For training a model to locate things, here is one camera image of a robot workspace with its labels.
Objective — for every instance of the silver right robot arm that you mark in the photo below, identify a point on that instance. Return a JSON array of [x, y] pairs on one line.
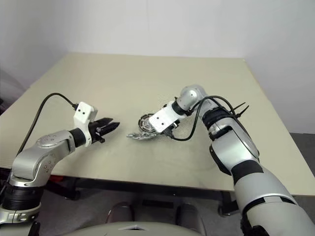
[[233, 152]]

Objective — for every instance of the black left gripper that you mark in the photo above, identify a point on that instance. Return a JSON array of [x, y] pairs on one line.
[[94, 134]]

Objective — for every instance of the dark rounded shape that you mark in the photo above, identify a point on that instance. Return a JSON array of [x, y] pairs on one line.
[[120, 212], [190, 215]]

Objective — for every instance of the black table frame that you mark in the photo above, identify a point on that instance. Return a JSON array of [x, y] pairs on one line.
[[147, 186]]

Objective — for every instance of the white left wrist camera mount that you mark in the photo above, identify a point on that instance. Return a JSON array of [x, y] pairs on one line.
[[83, 113]]

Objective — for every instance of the red object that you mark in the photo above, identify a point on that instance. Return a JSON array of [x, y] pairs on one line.
[[56, 179]]

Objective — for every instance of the silver motor housing copper windings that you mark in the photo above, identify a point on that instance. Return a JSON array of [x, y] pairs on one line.
[[140, 120]]

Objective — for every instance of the silver robot torso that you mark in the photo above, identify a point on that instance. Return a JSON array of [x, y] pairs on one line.
[[98, 229]]

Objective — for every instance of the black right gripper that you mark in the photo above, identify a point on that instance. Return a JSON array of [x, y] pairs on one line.
[[169, 129]]

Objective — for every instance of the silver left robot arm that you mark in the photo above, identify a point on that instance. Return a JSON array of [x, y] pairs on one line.
[[29, 159]]

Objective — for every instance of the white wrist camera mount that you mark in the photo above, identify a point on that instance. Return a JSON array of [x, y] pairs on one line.
[[83, 113], [160, 120]]

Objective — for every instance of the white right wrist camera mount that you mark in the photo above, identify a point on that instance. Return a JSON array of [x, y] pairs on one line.
[[160, 120]]

